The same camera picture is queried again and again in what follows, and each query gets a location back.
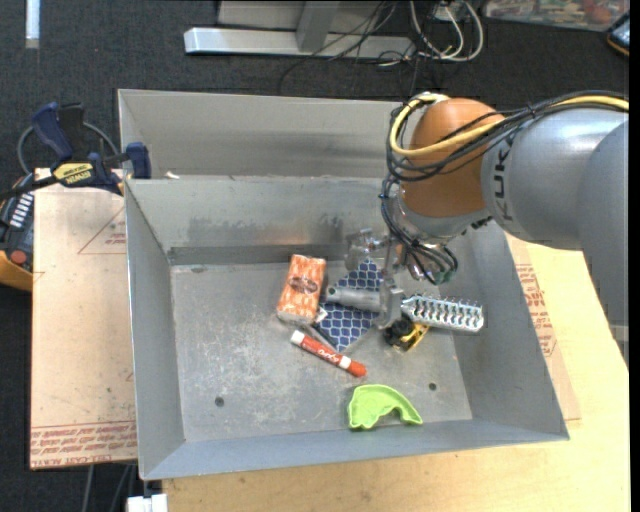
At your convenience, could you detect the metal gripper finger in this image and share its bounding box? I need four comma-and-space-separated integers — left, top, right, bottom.
376, 282, 404, 330
343, 228, 382, 272

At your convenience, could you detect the black and yellow toy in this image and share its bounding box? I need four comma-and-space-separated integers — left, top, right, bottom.
383, 319, 431, 352

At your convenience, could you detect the grey metal cylinder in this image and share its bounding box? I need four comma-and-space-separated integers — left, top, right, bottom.
326, 285, 382, 312

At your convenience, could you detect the blue white patterned cloth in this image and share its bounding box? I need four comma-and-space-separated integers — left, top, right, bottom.
317, 257, 387, 354

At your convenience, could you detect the white spiked brush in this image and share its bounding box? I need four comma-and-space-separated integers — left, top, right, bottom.
401, 293, 486, 335

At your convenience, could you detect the orange patterned packet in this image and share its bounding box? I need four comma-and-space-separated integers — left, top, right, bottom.
276, 253, 328, 325

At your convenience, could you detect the red and white marker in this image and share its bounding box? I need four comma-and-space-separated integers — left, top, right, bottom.
290, 329, 368, 379

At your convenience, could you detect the green dolphin-shaped mould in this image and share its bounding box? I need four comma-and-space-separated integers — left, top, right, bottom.
346, 383, 424, 431

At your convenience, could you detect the grey metal bin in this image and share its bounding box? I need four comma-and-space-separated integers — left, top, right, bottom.
118, 88, 571, 482

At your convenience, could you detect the brown cardboard board red print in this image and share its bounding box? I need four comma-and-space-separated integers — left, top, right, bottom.
29, 168, 584, 471

